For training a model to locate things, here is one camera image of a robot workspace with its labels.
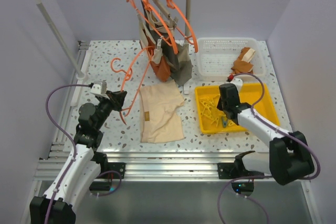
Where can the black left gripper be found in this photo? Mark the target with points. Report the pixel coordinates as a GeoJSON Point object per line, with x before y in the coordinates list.
{"type": "Point", "coordinates": [118, 97]}

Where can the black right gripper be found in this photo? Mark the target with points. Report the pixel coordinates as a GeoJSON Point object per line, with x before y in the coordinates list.
{"type": "Point", "coordinates": [219, 104]}

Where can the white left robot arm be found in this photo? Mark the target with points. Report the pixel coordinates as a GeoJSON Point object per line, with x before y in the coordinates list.
{"type": "Point", "coordinates": [60, 201]}

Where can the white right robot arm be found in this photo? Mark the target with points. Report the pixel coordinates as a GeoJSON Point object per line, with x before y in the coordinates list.
{"type": "Point", "coordinates": [288, 158]}

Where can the brown and cream underwear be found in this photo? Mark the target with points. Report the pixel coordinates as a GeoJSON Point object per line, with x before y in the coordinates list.
{"type": "Point", "coordinates": [243, 63]}

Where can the orange hanging underwear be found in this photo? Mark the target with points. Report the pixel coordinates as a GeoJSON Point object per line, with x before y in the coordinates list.
{"type": "Point", "coordinates": [156, 57]}

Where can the grey hanging underwear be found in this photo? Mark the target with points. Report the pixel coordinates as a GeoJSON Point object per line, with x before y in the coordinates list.
{"type": "Point", "coordinates": [180, 63]}

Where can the beige hanging underwear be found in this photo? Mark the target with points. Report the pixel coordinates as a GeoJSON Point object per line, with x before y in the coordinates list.
{"type": "Point", "coordinates": [147, 29]}

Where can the wooden clip hanger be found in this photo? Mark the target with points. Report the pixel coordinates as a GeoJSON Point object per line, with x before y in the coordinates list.
{"type": "Point", "coordinates": [164, 12]}

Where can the orange hanger with clothes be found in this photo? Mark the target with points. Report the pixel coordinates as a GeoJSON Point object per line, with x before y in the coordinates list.
{"type": "Point", "coordinates": [155, 13]}

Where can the pile of cream clothespins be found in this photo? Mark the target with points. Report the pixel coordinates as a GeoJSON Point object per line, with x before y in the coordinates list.
{"type": "Point", "coordinates": [209, 114]}

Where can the teal clothespin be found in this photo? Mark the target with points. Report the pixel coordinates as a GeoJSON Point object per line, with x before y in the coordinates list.
{"type": "Point", "coordinates": [224, 121]}

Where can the yellow plastic tray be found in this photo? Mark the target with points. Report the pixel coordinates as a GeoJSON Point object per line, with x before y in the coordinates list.
{"type": "Point", "coordinates": [249, 93]}

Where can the white plastic basket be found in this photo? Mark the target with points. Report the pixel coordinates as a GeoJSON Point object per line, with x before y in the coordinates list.
{"type": "Point", "coordinates": [215, 57]}

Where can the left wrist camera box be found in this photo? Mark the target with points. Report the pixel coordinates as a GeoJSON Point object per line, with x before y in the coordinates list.
{"type": "Point", "coordinates": [98, 88]}

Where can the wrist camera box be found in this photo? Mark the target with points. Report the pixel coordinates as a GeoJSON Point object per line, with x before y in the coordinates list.
{"type": "Point", "coordinates": [98, 88]}
{"type": "Point", "coordinates": [235, 81]}

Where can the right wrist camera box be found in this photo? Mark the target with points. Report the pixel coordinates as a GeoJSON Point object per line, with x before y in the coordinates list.
{"type": "Point", "coordinates": [235, 81]}

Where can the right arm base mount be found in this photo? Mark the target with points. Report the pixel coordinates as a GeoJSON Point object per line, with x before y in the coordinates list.
{"type": "Point", "coordinates": [236, 169]}

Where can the aluminium rail frame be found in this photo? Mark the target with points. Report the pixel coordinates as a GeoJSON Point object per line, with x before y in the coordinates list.
{"type": "Point", "coordinates": [194, 156]}

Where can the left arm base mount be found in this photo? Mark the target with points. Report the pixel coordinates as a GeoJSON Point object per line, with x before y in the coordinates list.
{"type": "Point", "coordinates": [110, 177]}

